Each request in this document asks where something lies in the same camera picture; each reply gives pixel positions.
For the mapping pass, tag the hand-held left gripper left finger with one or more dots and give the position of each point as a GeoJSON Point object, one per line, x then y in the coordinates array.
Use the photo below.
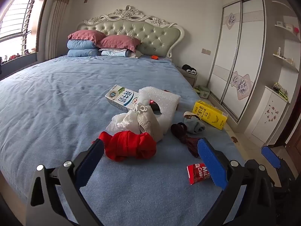
{"type": "Point", "coordinates": [90, 162]}

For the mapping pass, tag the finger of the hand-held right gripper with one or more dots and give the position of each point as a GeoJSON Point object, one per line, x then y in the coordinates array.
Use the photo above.
{"type": "Point", "coordinates": [271, 156]}

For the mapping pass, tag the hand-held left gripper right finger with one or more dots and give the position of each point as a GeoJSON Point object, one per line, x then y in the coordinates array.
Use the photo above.
{"type": "Point", "coordinates": [212, 162]}

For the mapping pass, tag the red candy box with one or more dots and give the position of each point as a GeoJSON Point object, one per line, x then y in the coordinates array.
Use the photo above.
{"type": "Point", "coordinates": [196, 173]}

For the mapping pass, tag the white tissue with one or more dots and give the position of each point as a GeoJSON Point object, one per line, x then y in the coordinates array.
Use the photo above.
{"type": "Point", "coordinates": [120, 122]}

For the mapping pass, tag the white foam block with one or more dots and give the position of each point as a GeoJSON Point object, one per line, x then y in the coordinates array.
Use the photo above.
{"type": "Point", "coordinates": [169, 106]}

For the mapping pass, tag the white green milk carton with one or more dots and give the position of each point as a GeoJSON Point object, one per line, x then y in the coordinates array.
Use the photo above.
{"type": "Point", "coordinates": [120, 96]}

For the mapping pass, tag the brown wooden door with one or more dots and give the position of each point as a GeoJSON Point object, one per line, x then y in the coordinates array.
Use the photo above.
{"type": "Point", "coordinates": [292, 141]}

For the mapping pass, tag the dark maroon sock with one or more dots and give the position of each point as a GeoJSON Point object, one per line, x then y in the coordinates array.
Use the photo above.
{"type": "Point", "coordinates": [185, 139]}

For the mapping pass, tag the white cabinet with stickers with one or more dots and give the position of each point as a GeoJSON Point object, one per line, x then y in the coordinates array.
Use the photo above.
{"type": "Point", "coordinates": [268, 117]}

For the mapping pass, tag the red cloth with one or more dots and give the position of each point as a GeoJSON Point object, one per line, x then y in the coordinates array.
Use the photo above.
{"type": "Point", "coordinates": [127, 146]}

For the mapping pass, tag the grey blue sock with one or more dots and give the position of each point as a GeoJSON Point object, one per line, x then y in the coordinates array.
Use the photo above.
{"type": "Point", "coordinates": [194, 124]}

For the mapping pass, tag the yellow drink carton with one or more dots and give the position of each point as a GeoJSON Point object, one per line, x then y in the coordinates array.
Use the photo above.
{"type": "Point", "coordinates": [209, 115]}

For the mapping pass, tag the green items on cabinet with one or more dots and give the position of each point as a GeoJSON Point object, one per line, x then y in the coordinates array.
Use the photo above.
{"type": "Point", "coordinates": [279, 90]}

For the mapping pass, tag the bed with blue sheet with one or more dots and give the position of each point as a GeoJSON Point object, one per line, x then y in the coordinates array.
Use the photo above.
{"type": "Point", "coordinates": [58, 98]}

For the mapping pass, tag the green storage box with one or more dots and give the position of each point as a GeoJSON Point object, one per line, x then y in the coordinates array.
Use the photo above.
{"type": "Point", "coordinates": [202, 91]}

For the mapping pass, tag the white knitted cloth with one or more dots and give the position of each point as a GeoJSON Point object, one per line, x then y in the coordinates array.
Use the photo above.
{"type": "Point", "coordinates": [150, 122]}

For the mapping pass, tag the grey nightstand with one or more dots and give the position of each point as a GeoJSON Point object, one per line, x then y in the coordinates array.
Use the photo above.
{"type": "Point", "coordinates": [189, 79]}

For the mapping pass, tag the black cloth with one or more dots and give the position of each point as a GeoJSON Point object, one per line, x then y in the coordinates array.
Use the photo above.
{"type": "Point", "coordinates": [188, 68]}

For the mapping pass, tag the white sliding door wardrobe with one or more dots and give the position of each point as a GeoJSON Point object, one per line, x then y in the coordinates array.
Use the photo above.
{"type": "Point", "coordinates": [232, 51]}

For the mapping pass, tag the light blue folded blanket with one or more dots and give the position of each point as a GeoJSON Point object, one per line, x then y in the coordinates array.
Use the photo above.
{"type": "Point", "coordinates": [115, 52]}

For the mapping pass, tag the pink pillow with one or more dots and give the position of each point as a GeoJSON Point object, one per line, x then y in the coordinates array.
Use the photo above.
{"type": "Point", "coordinates": [117, 42]}
{"type": "Point", "coordinates": [87, 35]}

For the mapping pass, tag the tufted cream headboard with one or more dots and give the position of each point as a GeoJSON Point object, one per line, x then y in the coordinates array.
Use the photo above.
{"type": "Point", "coordinates": [152, 37]}

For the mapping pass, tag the beige curtain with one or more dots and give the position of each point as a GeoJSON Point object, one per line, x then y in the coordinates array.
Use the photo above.
{"type": "Point", "coordinates": [58, 21]}

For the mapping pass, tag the window with bars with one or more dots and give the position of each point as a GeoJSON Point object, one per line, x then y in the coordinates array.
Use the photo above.
{"type": "Point", "coordinates": [16, 21]}

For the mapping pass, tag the white wall shelf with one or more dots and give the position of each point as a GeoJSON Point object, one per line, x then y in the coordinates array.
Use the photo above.
{"type": "Point", "coordinates": [288, 29]}
{"type": "Point", "coordinates": [284, 58]}

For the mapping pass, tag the wall switch plate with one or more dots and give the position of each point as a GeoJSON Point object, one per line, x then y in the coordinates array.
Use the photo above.
{"type": "Point", "coordinates": [206, 51]}

